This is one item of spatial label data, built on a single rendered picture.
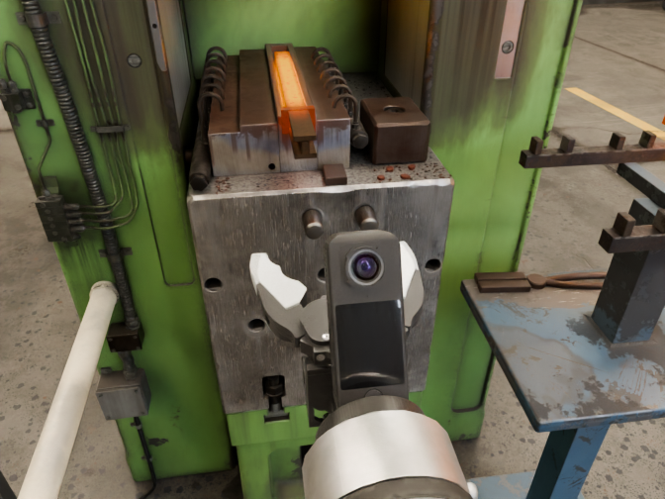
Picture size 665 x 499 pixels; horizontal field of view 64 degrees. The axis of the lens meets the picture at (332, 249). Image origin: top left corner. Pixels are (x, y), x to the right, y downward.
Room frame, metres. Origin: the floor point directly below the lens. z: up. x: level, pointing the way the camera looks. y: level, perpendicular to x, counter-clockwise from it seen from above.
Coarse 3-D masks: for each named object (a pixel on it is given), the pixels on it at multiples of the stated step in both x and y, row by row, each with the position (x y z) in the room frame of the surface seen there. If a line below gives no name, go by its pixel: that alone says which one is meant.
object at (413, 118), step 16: (368, 112) 0.79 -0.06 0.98; (384, 112) 0.78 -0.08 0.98; (400, 112) 0.79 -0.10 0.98; (416, 112) 0.78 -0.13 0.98; (368, 128) 0.77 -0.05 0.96; (384, 128) 0.73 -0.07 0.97; (400, 128) 0.74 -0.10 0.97; (416, 128) 0.74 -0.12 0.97; (368, 144) 0.77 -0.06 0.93; (384, 144) 0.73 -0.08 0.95; (400, 144) 0.74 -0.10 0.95; (416, 144) 0.74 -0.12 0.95; (384, 160) 0.73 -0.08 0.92; (400, 160) 0.74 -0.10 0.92; (416, 160) 0.74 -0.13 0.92
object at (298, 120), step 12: (276, 60) 0.97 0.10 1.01; (288, 60) 0.97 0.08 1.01; (288, 72) 0.89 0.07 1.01; (288, 84) 0.83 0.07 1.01; (288, 96) 0.77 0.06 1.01; (300, 96) 0.77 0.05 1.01; (288, 108) 0.70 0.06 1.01; (300, 108) 0.70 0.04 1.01; (312, 108) 0.70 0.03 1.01; (288, 120) 0.70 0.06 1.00; (300, 120) 0.66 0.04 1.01; (312, 120) 0.70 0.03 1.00; (288, 132) 0.70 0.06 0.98; (300, 132) 0.62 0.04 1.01; (312, 132) 0.62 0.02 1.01; (300, 144) 0.63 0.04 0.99; (312, 144) 0.64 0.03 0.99; (300, 156) 0.61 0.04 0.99; (312, 156) 0.61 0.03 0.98
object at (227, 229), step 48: (384, 96) 1.06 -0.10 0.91; (192, 192) 0.65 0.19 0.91; (240, 192) 0.65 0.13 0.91; (288, 192) 0.65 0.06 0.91; (336, 192) 0.66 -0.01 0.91; (384, 192) 0.67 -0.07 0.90; (432, 192) 0.68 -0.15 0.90; (240, 240) 0.64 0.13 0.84; (288, 240) 0.65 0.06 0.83; (240, 288) 0.64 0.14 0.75; (432, 288) 0.69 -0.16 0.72; (240, 336) 0.64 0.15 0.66; (240, 384) 0.64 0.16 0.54; (288, 384) 0.65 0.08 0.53
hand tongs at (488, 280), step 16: (480, 272) 0.73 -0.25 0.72; (496, 272) 0.73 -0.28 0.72; (512, 272) 0.73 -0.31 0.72; (576, 272) 0.73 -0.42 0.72; (592, 272) 0.73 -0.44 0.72; (480, 288) 0.69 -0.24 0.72; (496, 288) 0.69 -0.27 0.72; (512, 288) 0.69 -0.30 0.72; (528, 288) 0.69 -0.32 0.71; (576, 288) 0.70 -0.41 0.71; (592, 288) 0.70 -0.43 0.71
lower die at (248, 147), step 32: (256, 64) 1.01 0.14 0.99; (256, 96) 0.83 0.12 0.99; (320, 96) 0.82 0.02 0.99; (224, 128) 0.72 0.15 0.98; (256, 128) 0.71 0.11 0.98; (320, 128) 0.72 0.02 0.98; (224, 160) 0.70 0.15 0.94; (256, 160) 0.71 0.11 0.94; (288, 160) 0.71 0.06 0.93; (320, 160) 0.72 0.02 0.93
